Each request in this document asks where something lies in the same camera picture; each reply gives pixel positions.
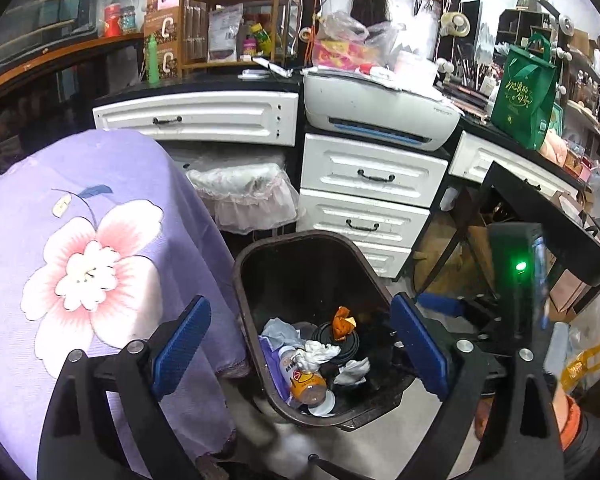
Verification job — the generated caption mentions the black framed glass cage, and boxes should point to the black framed glass cage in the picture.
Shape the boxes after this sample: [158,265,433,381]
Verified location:
[0,0,97,69]

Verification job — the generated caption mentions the dark brown trash bin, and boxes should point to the dark brown trash bin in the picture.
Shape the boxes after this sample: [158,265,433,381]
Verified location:
[232,231,432,432]

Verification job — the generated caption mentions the white plastic container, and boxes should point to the white plastic container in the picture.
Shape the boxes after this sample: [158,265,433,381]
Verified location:
[395,50,439,86]

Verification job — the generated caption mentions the plastic bottle with orange label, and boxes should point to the plastic bottle with orange label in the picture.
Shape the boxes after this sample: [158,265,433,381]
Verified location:
[278,345,328,406]

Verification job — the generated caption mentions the lace covered stool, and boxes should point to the lace covered stool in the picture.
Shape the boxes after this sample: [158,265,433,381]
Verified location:
[187,162,300,234]

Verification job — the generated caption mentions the black side table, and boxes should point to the black side table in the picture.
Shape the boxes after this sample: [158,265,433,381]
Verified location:
[420,162,600,302]

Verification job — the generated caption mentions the white round lid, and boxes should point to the white round lid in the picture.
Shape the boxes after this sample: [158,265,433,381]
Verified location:
[307,390,337,417]

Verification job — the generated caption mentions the white printer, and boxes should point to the white printer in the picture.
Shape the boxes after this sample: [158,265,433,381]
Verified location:
[303,67,464,153]

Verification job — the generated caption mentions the green spray bottle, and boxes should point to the green spray bottle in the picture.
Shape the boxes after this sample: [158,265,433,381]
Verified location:
[146,35,161,86]

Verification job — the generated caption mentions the black coiled hose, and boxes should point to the black coiled hose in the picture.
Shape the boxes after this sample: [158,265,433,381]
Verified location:
[311,321,361,361]

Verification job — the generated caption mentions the clear bag of red packets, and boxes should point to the clear bag of red packets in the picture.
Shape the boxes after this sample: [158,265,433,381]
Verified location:
[312,10,399,69]

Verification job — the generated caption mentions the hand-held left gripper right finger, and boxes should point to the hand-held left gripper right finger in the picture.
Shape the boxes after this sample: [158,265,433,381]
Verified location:
[389,293,567,480]

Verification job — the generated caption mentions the brown carton box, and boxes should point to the brown carton box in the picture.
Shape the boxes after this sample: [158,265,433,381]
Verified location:
[144,10,180,49]
[152,45,180,80]

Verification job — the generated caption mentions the purple floral tablecloth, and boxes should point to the purple floral tablecloth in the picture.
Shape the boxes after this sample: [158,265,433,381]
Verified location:
[0,129,252,480]

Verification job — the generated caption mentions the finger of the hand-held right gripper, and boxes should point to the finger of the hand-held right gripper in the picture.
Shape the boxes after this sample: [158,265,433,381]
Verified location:
[416,291,501,342]

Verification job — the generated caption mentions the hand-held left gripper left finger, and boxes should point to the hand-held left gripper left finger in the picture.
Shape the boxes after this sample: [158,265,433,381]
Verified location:
[37,295,213,480]

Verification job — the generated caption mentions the person's right forearm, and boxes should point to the person's right forearm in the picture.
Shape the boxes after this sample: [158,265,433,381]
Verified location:
[475,385,600,480]

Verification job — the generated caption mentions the white desk drawer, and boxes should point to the white desk drawer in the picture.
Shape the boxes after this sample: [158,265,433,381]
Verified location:
[448,131,579,197]

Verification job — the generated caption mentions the white cabinet drawer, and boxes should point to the white cabinet drawer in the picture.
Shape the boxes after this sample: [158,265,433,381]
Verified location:
[300,132,450,209]
[352,240,414,280]
[296,187,431,249]

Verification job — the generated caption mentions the red tin can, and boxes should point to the red tin can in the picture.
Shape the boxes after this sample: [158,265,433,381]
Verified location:
[103,4,123,38]

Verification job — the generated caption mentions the pink doll figure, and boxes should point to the pink doll figure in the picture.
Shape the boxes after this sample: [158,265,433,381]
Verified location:
[539,129,566,164]

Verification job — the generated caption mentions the wide white drawer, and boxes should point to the wide white drawer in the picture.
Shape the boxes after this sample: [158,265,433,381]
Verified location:
[92,91,300,147]

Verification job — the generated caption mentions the orange wrapper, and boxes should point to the orange wrapper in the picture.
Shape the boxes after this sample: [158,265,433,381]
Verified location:
[332,306,357,340]

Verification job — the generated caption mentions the wooden counter shelf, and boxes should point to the wooden counter shelf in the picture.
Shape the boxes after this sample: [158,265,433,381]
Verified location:
[0,32,146,102]

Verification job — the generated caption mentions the white tissue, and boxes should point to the white tissue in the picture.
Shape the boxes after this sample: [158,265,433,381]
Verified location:
[292,340,342,369]
[336,357,371,386]

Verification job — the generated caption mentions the dark hanging wig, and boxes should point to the dark hanging wig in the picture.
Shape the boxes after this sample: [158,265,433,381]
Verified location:
[350,0,389,26]

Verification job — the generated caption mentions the green tote bag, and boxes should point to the green tote bag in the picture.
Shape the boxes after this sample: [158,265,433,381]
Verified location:
[490,34,559,151]

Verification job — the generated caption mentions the purple snack packet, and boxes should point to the purple snack packet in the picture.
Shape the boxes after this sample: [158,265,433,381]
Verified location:
[258,335,301,409]

